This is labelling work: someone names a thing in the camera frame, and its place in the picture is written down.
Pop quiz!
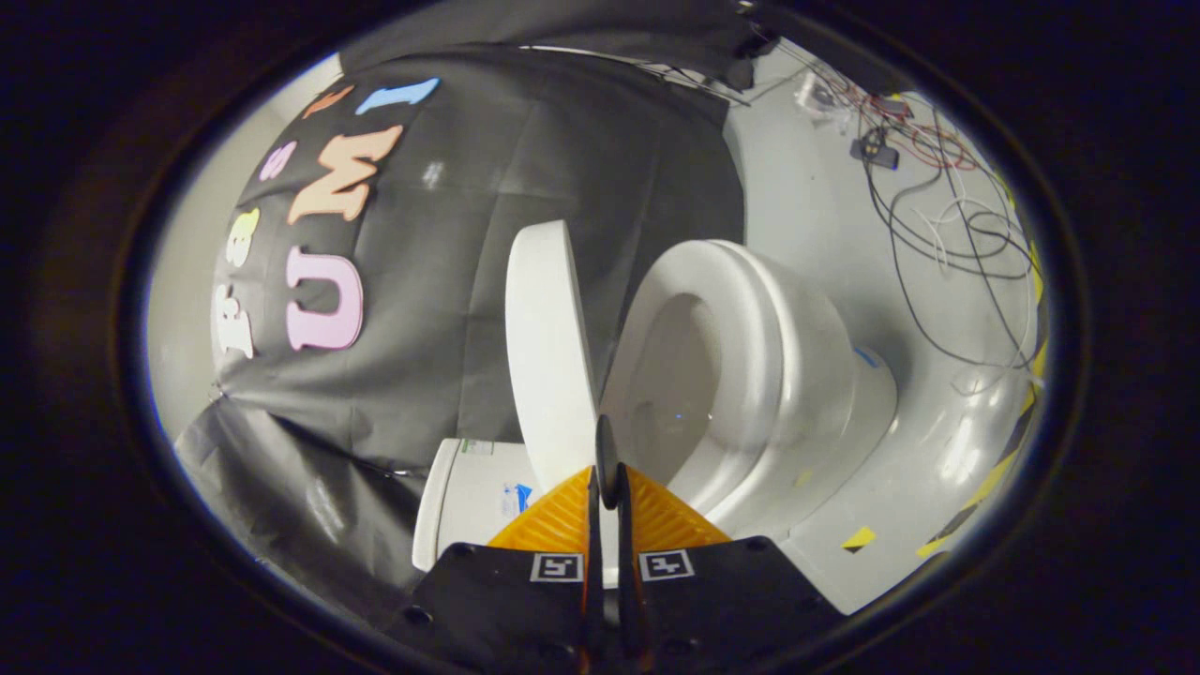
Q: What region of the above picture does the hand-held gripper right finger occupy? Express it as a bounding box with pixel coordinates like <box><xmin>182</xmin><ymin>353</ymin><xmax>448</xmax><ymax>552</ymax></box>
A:
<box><xmin>614</xmin><ymin>464</ymin><xmax>845</xmax><ymax>674</ymax></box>

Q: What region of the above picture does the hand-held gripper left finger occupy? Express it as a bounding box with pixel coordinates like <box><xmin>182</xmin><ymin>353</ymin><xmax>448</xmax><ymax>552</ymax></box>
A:
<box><xmin>384</xmin><ymin>466</ymin><xmax>602</xmax><ymax>675</ymax></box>

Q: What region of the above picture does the black lid handle tab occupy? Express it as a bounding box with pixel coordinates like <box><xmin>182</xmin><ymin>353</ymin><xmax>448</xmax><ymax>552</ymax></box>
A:
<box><xmin>595</xmin><ymin>415</ymin><xmax>622</xmax><ymax>513</ymax></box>

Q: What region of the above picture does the white toilet lid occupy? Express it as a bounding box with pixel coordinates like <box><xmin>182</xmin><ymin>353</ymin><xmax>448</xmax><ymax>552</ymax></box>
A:
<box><xmin>504</xmin><ymin>220</ymin><xmax>620</xmax><ymax>590</ymax></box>

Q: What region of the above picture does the white toilet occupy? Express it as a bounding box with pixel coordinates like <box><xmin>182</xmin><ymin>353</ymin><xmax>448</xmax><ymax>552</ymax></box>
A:
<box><xmin>412</xmin><ymin>240</ymin><xmax>899</xmax><ymax>590</ymax></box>

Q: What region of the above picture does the white toilet seat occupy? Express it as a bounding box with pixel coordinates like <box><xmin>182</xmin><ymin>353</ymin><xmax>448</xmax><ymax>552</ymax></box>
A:
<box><xmin>600</xmin><ymin>239</ymin><xmax>786</xmax><ymax>515</ymax></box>

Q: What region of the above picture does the black backdrop cloth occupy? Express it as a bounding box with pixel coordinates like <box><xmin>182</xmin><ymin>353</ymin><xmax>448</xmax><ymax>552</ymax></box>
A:
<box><xmin>173</xmin><ymin>0</ymin><xmax>779</xmax><ymax>631</ymax></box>

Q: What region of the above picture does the yellow black hazard tape strip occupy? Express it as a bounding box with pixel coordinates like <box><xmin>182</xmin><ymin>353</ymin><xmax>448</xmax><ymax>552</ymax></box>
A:
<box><xmin>917</xmin><ymin>239</ymin><xmax>1049</xmax><ymax>561</ymax></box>

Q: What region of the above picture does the black power adapter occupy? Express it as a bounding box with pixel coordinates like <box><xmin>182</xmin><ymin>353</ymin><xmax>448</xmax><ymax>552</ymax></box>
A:
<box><xmin>850</xmin><ymin>136</ymin><xmax>902</xmax><ymax>172</ymax></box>

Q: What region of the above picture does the tangle of floor cables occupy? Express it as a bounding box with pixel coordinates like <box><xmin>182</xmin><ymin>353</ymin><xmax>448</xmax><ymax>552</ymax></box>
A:
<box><xmin>637</xmin><ymin>37</ymin><xmax>1043</xmax><ymax>397</ymax></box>

